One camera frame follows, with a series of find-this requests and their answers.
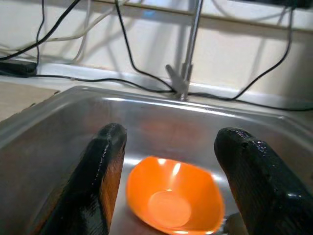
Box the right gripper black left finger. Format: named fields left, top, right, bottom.
left=29, top=122, right=128, bottom=235

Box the thin black power cable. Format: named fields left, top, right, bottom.
left=114, top=0, right=179, bottom=94
left=187, top=6, right=294, bottom=101

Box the stainless steel sink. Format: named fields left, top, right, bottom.
left=0, top=85, right=313, bottom=235

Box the steel sink faucet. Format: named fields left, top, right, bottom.
left=165, top=0, right=204, bottom=101

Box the orange plastic bowl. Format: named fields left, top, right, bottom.
left=125, top=156, right=226, bottom=235

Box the black power adapter brick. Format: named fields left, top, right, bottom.
left=0, top=59, right=38, bottom=77

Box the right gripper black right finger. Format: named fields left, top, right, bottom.
left=214, top=127, right=313, bottom=235

